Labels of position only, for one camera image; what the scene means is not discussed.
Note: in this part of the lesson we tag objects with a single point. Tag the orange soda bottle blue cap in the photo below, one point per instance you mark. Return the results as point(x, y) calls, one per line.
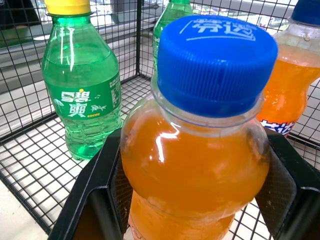
point(195, 160)
point(292, 82)

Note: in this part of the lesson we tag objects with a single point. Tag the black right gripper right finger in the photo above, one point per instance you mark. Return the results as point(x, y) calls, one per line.
point(287, 190)

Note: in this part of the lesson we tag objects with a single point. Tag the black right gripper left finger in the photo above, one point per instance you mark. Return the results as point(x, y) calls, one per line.
point(95, 190)

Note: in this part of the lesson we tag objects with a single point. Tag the green soda bottle yellow cap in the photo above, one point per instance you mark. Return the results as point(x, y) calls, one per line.
point(80, 82)

